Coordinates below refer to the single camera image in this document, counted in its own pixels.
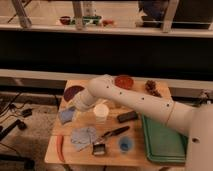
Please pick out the green plastic tray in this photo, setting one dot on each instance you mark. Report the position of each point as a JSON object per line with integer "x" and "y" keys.
{"x": 162, "y": 144}

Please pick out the blue sponge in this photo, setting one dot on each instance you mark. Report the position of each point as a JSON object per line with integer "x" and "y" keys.
{"x": 66, "y": 115}

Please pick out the dark red background bowl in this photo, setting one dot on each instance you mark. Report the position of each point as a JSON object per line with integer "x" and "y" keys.
{"x": 65, "y": 20}

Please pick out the black rectangular block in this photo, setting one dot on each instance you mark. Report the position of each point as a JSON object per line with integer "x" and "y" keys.
{"x": 127, "y": 117}

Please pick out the blue plastic cup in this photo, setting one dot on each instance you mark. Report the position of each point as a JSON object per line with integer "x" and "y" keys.
{"x": 125, "y": 144}

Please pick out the blue cloth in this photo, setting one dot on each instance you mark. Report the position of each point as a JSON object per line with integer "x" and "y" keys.
{"x": 83, "y": 137}

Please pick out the brown pine cone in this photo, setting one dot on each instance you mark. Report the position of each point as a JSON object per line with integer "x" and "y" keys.
{"x": 151, "y": 88}

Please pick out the white plastic cup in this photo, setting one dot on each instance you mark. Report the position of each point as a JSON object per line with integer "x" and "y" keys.
{"x": 101, "y": 112}

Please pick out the orange carrot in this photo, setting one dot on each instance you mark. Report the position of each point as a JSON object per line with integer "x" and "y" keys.
{"x": 59, "y": 147}

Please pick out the green background object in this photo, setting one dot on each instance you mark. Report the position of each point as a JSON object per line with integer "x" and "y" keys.
{"x": 91, "y": 20}

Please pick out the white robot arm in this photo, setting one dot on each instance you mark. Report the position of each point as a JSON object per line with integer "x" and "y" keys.
{"x": 194, "y": 122}

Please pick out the purple bowl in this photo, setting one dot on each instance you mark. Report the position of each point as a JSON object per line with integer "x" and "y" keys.
{"x": 71, "y": 92}

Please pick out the wooden table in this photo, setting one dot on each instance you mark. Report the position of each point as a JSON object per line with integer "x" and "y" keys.
{"x": 114, "y": 157}

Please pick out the black handled metal spatula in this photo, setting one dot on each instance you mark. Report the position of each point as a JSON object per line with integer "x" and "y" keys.
{"x": 99, "y": 147}

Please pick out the orange background object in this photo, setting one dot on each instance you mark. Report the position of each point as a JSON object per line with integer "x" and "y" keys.
{"x": 108, "y": 23}

